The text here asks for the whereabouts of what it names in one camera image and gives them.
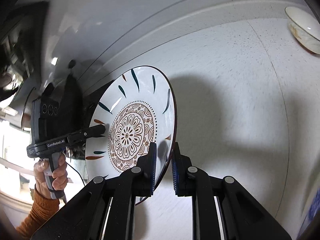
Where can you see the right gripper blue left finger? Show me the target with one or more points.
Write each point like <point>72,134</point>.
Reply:
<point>104,208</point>

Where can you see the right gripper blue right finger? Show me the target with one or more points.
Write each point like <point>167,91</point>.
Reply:
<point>222,208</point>

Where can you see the white plate mandala pattern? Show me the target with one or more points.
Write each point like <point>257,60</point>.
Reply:
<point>137,109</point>

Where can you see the white bowl gold rim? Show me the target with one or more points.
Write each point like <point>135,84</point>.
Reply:
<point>304,27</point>

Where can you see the person's left hand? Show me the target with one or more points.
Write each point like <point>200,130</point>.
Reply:
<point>59,175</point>

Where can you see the wok with steel lid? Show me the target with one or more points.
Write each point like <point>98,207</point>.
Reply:
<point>22,73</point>

